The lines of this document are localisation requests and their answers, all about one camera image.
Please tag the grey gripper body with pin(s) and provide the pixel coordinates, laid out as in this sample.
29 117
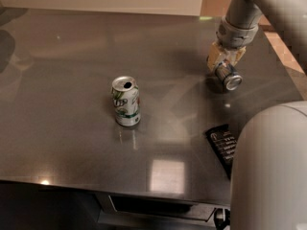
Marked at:
232 35

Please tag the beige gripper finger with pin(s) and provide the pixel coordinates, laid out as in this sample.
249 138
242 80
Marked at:
216 55
235 55

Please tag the blue silver redbull can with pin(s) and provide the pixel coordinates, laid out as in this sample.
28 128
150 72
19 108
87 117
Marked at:
228 75

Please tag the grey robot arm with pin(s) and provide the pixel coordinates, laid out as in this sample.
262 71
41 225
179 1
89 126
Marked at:
269 172

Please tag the white green soda can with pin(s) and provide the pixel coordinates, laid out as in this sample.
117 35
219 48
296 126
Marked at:
126 102

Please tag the black snack bar wrapper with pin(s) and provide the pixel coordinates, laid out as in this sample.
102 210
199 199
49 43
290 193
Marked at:
223 144

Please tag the dark drawer under table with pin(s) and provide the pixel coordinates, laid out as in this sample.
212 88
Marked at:
149 212

